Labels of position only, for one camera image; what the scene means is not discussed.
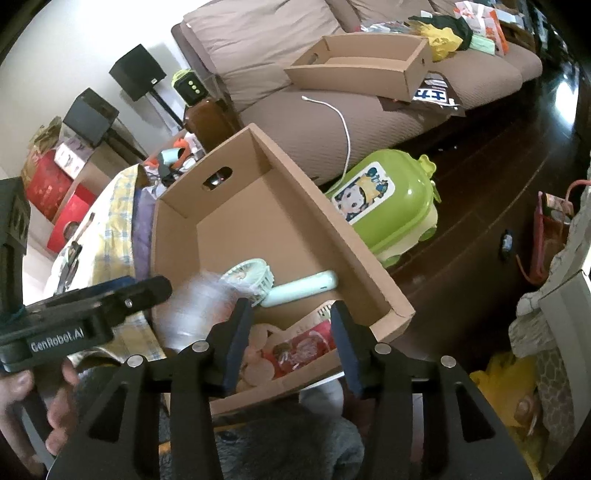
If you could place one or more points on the red gift bag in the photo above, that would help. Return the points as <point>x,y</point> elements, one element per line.
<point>46,184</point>

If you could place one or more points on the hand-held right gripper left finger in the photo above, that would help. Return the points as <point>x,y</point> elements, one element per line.
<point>238,346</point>

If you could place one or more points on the yellow cloth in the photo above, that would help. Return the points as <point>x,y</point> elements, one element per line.
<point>441,41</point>

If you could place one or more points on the yellow plastic bag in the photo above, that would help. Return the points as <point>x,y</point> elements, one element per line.
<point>503,401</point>

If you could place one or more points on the green portable power station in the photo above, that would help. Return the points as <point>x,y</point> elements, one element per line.
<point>189,87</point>

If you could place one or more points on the yellow checked tablecloth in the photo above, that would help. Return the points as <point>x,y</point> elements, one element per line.
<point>115,230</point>

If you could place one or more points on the large cardboard box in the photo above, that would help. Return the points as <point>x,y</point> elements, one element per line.
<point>286,207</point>

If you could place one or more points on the red gift box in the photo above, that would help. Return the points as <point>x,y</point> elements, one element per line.
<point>69,217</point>

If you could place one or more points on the brown sofa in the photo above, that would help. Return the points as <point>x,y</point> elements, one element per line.
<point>369,124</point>

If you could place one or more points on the red snack packet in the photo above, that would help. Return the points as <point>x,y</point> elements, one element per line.
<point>300,348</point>

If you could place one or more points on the large beige sofa cushion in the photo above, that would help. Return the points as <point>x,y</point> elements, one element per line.
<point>263,41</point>

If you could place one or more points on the purple cloth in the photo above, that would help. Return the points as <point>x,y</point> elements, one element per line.
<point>144,230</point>

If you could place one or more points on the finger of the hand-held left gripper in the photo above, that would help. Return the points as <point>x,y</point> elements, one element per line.
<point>138,290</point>

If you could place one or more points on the black speaker on stand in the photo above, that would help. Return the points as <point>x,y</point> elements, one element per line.
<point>90,117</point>
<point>136,71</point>

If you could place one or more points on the shallow cardboard box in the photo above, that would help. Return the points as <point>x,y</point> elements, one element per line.
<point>369,76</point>

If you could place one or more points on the person's grey fleece clothing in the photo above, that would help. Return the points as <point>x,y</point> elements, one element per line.
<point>286,447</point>

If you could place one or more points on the person's left hand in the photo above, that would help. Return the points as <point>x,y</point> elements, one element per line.
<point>9,415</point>

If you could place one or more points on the dark green cloth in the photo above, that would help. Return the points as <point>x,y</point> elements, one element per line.
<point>455,25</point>

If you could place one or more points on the clear plastic bag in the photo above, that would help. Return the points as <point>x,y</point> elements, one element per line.
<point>194,314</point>

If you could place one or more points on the green child's ride-on suitcase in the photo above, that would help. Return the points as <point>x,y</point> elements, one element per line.
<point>388,203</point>

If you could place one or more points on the dark printed paper bag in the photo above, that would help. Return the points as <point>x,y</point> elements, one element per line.
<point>438,94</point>

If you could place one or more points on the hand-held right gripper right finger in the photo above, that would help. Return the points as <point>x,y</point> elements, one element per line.
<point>346,355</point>

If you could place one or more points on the mint handheld fan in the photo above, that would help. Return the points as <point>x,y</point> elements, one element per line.
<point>295,288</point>

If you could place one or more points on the pink tote bag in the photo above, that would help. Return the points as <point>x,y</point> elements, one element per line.
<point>549,230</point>

